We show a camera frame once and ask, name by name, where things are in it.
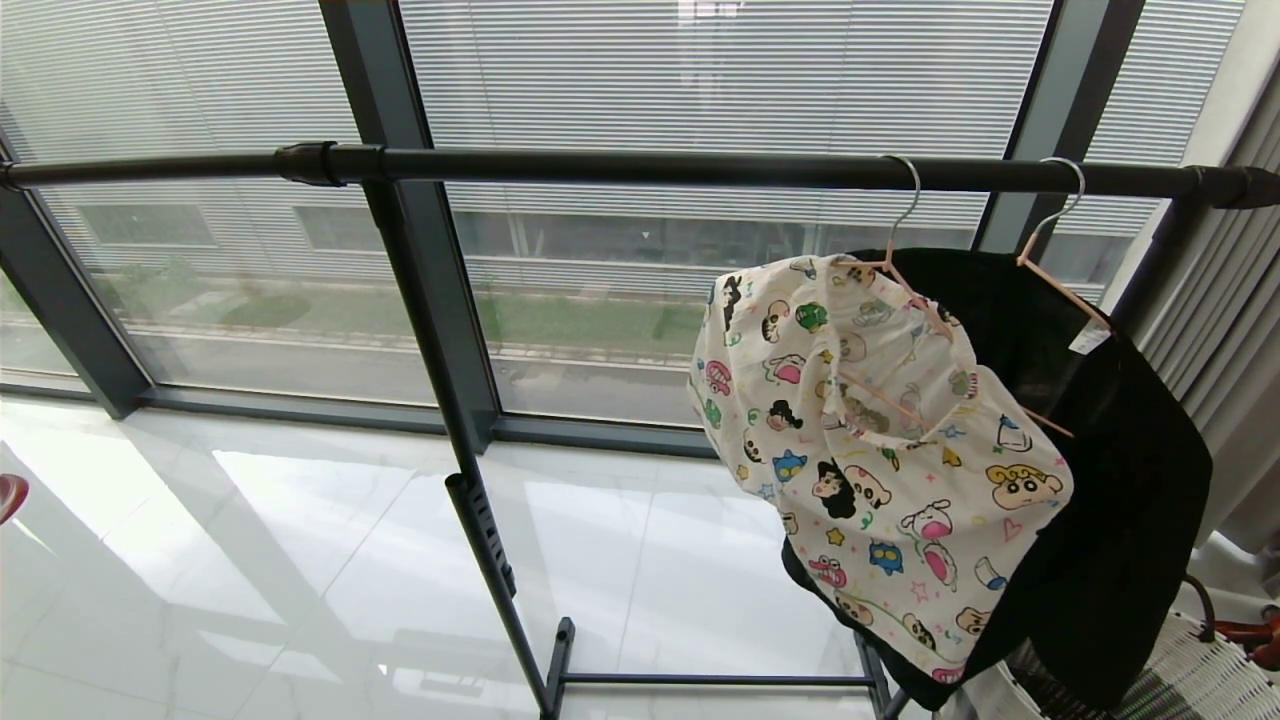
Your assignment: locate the pink clothes hanger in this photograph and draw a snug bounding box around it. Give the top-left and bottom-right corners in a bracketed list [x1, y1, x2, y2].
[838, 155, 959, 431]
[1015, 157, 1114, 441]

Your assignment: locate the window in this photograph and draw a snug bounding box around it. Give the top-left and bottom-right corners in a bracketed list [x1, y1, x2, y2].
[0, 0, 1246, 461]

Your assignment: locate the white laundry basket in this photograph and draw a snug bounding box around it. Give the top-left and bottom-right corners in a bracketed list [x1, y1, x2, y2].
[960, 575, 1280, 720]

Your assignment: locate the brown wooden stand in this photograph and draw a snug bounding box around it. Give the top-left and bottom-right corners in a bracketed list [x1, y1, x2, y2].
[1215, 605, 1280, 673]

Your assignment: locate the black clothes rack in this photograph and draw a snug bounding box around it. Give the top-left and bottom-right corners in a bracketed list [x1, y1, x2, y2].
[0, 142, 1280, 720]

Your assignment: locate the cream printed garment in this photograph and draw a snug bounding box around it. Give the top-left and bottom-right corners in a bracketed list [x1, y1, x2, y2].
[688, 255, 1075, 686]

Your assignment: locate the black garment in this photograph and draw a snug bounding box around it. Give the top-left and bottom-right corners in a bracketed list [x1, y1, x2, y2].
[780, 248, 1214, 713]

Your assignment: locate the beige curtain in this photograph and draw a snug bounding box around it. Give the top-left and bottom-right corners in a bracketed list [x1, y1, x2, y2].
[1135, 60, 1280, 556]

